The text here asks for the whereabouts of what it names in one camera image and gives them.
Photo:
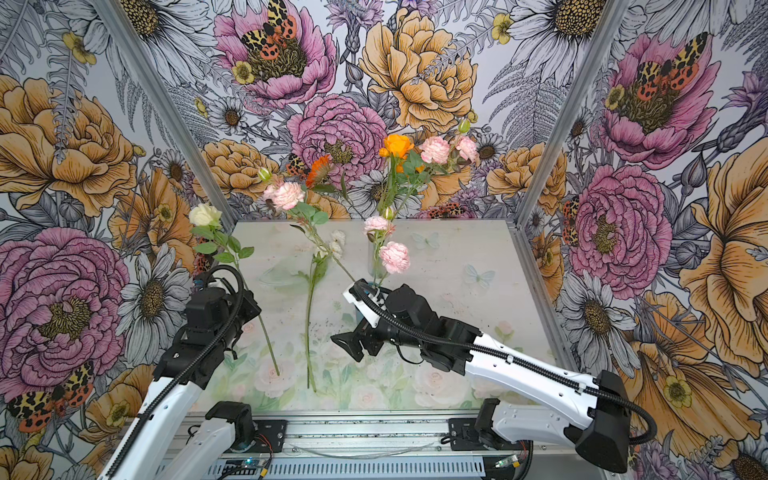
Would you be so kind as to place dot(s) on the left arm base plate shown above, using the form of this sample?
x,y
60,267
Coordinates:
x,y
259,436

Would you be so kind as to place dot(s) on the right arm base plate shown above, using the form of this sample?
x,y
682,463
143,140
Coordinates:
x,y
462,435

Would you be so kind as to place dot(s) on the small pink carnation stem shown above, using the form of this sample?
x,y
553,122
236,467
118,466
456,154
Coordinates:
x,y
395,256

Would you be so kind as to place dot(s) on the cream rose stem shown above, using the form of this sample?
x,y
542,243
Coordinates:
x,y
206,221

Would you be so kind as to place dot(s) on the clear ribbed glass vase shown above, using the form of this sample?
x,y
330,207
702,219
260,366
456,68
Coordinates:
x,y
374,264

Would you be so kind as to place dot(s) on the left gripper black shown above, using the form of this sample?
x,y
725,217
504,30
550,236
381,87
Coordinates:
x,y
215,294

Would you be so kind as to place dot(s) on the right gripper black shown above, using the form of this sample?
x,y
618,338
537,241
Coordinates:
x,y
372,333

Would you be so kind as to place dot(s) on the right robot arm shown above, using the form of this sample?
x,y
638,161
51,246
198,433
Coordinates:
x,y
592,414

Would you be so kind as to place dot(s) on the yellow orange poppy stem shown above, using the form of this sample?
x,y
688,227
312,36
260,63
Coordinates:
x,y
405,178

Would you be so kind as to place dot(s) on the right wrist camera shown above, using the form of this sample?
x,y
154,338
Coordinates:
x,y
368,301

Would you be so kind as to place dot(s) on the large pink peony stem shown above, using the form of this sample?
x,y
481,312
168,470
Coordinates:
x,y
440,156

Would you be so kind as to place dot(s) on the teal ceramic vase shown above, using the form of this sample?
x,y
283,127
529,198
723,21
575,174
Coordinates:
x,y
359,317

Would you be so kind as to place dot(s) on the white daisy flower stem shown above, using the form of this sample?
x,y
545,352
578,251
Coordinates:
x,y
319,265

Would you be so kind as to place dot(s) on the orange marigold flower stem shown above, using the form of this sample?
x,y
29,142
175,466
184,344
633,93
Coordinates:
x,y
318,178

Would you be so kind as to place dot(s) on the aluminium front rail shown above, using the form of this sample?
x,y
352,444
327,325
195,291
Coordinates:
x,y
392,432

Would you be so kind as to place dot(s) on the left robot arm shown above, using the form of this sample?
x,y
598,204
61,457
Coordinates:
x,y
149,436

